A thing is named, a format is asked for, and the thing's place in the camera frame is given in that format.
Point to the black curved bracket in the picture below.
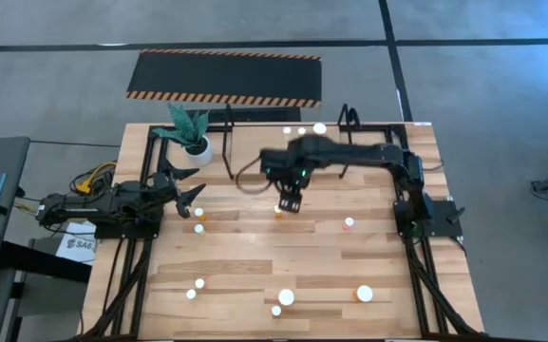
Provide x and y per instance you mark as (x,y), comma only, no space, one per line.
(349,119)

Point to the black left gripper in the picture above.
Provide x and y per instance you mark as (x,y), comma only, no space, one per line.
(164,190)

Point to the white bottle bottom centre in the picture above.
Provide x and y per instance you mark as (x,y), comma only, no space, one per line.
(286,297)

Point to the snake plant in white pot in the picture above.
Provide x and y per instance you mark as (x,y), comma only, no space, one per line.
(188,128)

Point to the small pale green pill bottle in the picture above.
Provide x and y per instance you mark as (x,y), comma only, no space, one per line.
(199,283)
(287,129)
(199,228)

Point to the black aluminium table frame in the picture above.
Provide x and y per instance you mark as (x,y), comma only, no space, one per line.
(378,127)

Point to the white printed paper sheet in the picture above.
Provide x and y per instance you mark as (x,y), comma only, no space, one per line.
(76,247)

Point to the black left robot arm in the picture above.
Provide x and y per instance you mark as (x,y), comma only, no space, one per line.
(88,206)

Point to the wooden shelf black metal frame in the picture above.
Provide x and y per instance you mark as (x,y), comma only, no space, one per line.
(278,168)

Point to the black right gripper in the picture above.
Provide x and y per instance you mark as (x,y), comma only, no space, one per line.
(285,168)

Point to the black hazard-striped floor mat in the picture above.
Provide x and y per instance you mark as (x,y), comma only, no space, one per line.
(226,76)

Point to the large orange pill bottle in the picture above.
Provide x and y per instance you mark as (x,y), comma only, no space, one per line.
(319,128)
(364,293)

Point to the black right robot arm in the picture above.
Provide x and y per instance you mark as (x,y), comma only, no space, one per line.
(373,153)

